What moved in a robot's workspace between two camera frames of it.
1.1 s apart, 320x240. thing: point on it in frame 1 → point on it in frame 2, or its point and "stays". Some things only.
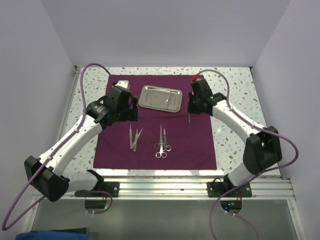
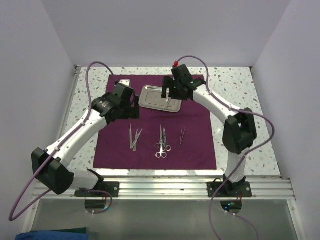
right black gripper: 191,109 → 169,82
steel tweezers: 130,137 stays
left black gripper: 131,114 stays
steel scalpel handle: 135,144 stays
